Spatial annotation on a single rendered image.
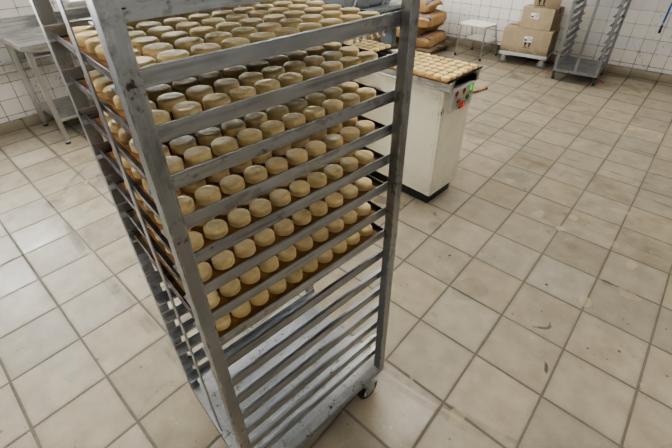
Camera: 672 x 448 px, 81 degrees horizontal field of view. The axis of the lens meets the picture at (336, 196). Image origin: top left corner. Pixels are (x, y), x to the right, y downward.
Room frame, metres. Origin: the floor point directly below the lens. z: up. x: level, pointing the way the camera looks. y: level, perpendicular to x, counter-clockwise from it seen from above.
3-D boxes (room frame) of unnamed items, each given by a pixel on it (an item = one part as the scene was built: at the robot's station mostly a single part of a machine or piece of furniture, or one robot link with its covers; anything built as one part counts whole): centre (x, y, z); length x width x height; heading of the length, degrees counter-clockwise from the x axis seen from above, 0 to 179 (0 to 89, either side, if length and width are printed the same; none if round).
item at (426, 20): (6.21, -1.35, 0.47); 0.72 x 0.42 x 0.17; 143
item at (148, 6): (0.77, 0.08, 1.59); 0.64 x 0.03 x 0.03; 132
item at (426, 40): (6.22, -1.38, 0.19); 0.72 x 0.42 x 0.15; 142
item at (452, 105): (2.35, -0.78, 0.77); 0.24 x 0.04 x 0.14; 134
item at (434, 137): (2.61, -0.53, 0.45); 0.70 x 0.34 x 0.90; 44
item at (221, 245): (0.77, 0.08, 1.14); 0.64 x 0.03 x 0.03; 132
